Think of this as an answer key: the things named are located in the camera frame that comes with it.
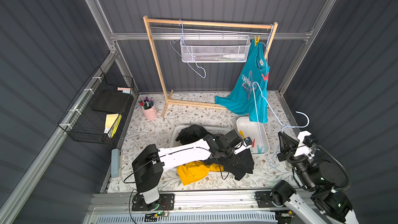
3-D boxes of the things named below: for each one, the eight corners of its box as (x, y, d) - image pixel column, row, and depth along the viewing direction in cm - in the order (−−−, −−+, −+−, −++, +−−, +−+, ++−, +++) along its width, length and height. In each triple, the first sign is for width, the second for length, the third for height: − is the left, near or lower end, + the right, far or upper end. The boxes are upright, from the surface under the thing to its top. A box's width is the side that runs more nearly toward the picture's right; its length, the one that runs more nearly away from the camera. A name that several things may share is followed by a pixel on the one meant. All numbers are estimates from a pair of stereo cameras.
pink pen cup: (143, 115, 110) (137, 102, 99) (152, 108, 113) (147, 96, 103) (150, 122, 106) (144, 110, 95) (160, 115, 109) (155, 103, 99)
